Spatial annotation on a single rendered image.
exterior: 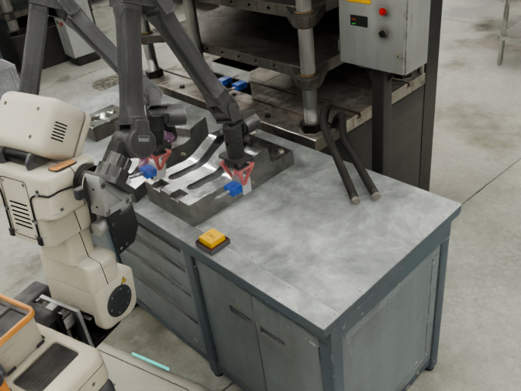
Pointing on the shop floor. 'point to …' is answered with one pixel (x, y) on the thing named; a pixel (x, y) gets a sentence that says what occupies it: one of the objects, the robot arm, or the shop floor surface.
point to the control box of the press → (384, 55)
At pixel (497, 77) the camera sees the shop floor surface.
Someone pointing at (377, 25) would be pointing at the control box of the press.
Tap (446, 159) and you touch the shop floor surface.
